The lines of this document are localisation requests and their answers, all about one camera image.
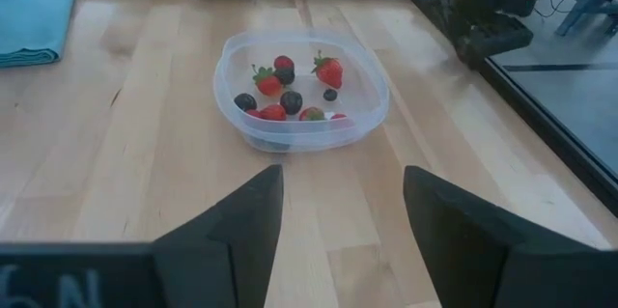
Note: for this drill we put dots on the red strawberry with green leaves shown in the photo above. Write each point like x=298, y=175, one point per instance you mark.
x=268, y=86
x=330, y=74
x=312, y=115

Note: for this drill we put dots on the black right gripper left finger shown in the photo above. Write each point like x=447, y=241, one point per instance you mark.
x=232, y=250

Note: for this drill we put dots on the teal folded cloth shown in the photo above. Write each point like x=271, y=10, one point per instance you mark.
x=34, y=18

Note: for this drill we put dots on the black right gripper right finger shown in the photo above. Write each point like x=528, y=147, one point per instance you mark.
x=458, y=250

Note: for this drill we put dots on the small dark blueberry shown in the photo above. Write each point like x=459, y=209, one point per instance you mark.
x=330, y=95

